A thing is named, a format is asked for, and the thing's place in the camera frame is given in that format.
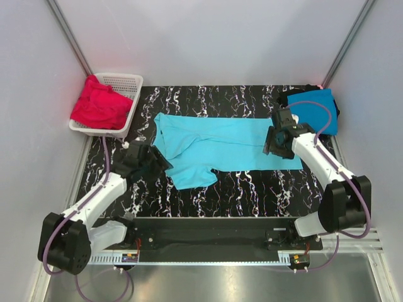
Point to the left small circuit board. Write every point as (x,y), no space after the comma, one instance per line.
(130,257)

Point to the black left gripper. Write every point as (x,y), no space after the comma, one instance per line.
(160,162)

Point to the white slotted cable duct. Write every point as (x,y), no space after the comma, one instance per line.
(106,258)

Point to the small circuit board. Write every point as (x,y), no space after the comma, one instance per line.
(301,258)
(130,257)

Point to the right small circuit board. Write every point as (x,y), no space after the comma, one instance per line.
(301,258)

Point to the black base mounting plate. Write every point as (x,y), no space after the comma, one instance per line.
(210,255)

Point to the folded black t shirt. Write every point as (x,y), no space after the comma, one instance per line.
(337,108)

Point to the aluminium corner post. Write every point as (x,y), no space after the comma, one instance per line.
(66,30)
(348,41)

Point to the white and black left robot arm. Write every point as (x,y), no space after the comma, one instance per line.
(84,213)

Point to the red t shirt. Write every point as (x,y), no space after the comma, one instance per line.
(100,107)

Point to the aluminium front frame rail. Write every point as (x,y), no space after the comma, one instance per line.
(359,239)

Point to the left aluminium corner post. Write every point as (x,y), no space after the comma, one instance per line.
(66,30)

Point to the light cyan t shirt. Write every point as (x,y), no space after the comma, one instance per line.
(196,147)

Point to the white plastic basket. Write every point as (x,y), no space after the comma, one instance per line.
(128,85)

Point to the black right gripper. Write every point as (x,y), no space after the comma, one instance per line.
(269,147)

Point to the right aluminium corner post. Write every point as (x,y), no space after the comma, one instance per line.
(348,41)

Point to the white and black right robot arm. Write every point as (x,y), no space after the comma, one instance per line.
(346,201)

